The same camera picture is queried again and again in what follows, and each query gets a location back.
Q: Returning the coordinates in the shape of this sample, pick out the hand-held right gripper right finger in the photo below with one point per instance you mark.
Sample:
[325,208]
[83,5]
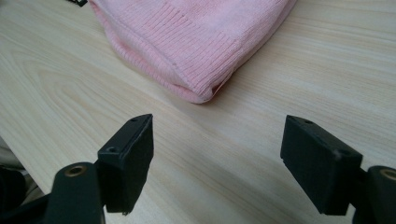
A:
[320,168]

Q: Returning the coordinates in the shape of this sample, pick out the black object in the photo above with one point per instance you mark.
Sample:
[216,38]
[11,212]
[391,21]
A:
[77,2]

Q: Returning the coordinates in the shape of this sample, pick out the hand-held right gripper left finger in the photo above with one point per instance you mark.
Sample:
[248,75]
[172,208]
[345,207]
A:
[127,169]

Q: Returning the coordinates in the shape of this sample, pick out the pink knit hat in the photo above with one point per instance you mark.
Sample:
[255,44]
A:
[190,43]

